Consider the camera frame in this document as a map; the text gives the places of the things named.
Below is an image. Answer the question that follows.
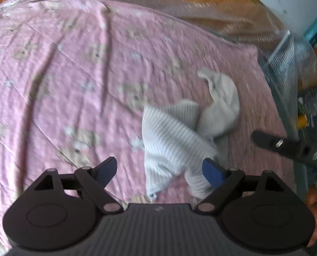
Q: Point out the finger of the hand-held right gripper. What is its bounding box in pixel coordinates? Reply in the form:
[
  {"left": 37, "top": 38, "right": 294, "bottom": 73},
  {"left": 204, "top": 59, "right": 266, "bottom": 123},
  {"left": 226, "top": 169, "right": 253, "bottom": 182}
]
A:
[{"left": 251, "top": 130, "right": 305, "bottom": 163}]

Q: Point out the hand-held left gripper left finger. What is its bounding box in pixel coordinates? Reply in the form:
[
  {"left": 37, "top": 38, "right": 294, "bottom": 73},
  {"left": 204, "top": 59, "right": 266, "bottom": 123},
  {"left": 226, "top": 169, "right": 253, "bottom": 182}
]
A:
[{"left": 35, "top": 157, "right": 123, "bottom": 214}]

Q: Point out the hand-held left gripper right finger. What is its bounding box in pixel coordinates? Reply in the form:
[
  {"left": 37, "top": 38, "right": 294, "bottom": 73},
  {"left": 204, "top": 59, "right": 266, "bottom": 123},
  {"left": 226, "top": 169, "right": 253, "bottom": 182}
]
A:
[{"left": 196, "top": 158, "right": 285, "bottom": 214}]

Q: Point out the grey striped garment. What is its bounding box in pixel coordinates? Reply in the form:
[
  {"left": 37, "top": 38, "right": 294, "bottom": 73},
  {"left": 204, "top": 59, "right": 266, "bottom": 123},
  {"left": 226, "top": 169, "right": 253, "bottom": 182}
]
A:
[{"left": 142, "top": 100, "right": 221, "bottom": 201}]

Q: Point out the yellow item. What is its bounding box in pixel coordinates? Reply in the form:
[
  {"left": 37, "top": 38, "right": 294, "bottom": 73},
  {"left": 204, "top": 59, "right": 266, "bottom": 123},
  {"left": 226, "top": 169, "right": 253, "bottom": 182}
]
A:
[{"left": 297, "top": 114, "right": 308, "bottom": 129}]

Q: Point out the pink bear print blanket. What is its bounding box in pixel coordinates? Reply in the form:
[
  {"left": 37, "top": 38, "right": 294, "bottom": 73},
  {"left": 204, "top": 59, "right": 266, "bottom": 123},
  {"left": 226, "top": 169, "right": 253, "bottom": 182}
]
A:
[{"left": 0, "top": 0, "right": 297, "bottom": 256}]

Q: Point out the clear bubble wrap sheet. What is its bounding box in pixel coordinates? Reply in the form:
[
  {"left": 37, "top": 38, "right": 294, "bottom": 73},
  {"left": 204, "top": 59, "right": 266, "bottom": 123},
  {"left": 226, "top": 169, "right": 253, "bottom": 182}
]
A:
[{"left": 0, "top": 0, "right": 317, "bottom": 144}]

